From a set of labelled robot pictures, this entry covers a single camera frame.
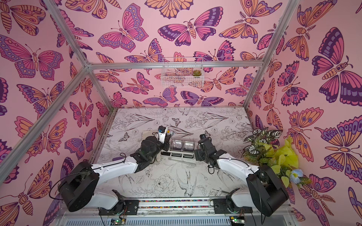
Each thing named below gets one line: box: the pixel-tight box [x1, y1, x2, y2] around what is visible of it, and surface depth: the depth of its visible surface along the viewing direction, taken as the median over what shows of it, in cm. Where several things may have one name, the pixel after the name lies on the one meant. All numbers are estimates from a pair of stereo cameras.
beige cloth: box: [142, 129, 159, 141], surface depth 106 cm
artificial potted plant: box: [242, 128, 313, 189], surface depth 71 cm
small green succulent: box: [191, 69, 202, 77], surface depth 94 cm
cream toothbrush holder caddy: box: [160, 149, 197, 160], surface depth 93 cm
